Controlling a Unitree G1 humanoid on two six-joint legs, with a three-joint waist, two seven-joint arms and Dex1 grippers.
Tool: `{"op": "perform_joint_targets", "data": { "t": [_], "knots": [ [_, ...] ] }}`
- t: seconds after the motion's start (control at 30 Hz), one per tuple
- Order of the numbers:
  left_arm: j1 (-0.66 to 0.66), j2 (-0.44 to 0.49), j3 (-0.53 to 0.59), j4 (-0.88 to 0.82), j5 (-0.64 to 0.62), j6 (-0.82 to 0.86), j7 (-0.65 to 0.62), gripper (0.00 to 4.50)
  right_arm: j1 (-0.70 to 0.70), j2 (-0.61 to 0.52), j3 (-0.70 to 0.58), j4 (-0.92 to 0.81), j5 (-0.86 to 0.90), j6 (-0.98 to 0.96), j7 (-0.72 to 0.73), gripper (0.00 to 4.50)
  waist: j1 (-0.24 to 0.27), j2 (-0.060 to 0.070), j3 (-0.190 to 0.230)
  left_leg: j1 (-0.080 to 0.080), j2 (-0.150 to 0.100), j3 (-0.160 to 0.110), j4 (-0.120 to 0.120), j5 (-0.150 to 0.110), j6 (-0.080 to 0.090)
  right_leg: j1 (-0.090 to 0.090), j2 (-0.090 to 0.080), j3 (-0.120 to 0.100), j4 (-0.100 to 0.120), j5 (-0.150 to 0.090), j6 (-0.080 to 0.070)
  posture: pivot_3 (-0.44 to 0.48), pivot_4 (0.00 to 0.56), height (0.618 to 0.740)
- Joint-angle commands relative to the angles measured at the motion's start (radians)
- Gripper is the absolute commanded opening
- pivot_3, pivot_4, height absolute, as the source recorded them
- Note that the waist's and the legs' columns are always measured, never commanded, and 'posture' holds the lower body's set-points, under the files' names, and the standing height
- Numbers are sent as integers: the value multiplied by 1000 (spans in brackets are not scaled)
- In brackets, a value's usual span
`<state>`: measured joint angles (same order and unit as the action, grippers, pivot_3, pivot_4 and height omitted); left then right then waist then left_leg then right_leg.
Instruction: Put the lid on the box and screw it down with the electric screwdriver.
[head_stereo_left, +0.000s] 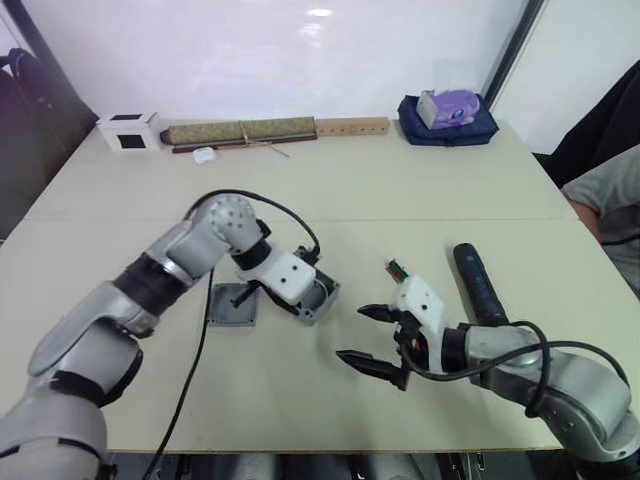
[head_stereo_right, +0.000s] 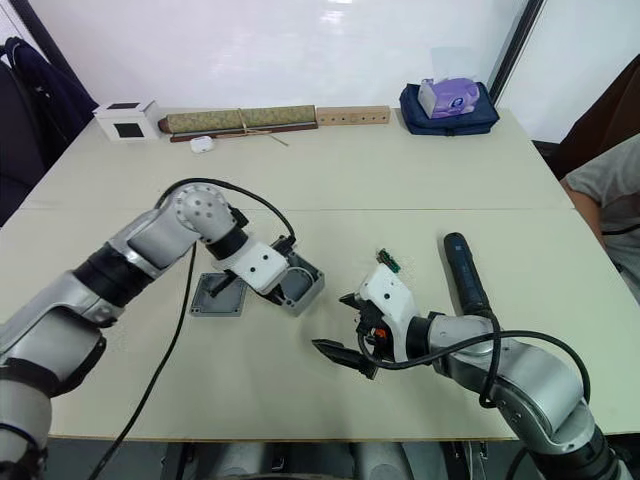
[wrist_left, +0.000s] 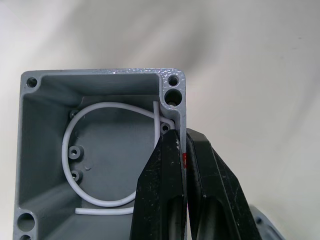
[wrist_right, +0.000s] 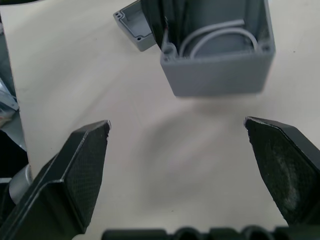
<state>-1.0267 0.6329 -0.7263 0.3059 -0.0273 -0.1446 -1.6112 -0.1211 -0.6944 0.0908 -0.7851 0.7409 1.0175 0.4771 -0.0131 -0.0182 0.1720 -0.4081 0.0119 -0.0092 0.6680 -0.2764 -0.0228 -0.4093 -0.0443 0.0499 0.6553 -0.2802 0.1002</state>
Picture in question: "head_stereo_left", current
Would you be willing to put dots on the black chair back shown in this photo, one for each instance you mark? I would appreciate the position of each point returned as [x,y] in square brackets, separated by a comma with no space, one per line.
[595,130]

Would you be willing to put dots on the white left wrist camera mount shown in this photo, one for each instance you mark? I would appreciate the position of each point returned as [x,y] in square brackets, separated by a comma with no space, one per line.
[285,274]

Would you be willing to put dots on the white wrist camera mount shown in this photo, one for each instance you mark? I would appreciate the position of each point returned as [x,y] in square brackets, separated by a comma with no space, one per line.
[419,304]
[285,274]

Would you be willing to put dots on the flat grey box lid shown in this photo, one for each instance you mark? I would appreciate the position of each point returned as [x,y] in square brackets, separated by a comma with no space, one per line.
[235,312]

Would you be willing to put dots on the dark slanted window frame post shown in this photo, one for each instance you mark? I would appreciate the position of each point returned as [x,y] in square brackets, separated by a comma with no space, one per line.
[512,47]

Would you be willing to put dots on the dark blue fabric bag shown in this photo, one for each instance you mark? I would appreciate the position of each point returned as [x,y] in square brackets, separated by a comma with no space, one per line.
[450,131]

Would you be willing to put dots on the small green red connector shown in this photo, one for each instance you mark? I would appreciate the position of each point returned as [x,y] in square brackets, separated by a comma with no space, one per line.
[396,271]

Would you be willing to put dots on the person in grey shirt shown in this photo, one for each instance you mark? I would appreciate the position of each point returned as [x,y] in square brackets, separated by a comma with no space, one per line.
[612,210]

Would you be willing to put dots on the white earbuds case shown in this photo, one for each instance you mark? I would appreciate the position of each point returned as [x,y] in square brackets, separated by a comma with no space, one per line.
[203,155]

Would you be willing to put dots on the wooden block with holes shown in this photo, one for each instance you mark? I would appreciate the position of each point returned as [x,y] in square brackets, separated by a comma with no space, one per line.
[352,126]

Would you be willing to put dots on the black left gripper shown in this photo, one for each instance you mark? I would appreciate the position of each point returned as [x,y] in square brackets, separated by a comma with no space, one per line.
[263,290]

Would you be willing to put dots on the grey plastic box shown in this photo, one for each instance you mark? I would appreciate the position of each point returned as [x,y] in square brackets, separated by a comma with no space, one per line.
[320,296]

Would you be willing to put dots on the dark blue electric screwdriver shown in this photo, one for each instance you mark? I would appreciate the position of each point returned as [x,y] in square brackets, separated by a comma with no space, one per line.
[480,285]

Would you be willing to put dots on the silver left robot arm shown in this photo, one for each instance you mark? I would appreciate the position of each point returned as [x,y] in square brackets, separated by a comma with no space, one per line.
[95,320]

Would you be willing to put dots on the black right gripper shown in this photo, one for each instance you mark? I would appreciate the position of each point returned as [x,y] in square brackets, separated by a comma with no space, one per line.
[411,345]

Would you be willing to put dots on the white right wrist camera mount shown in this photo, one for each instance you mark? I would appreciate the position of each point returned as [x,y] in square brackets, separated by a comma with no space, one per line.
[419,304]

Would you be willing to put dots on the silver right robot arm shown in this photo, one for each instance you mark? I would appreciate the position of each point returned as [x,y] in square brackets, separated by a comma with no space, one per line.
[575,385]

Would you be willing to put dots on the white cube with black squares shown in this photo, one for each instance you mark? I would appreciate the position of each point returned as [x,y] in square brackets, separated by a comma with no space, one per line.
[129,131]

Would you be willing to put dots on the purple tissue pack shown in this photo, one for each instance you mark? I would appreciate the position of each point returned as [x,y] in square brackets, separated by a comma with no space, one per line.
[450,107]

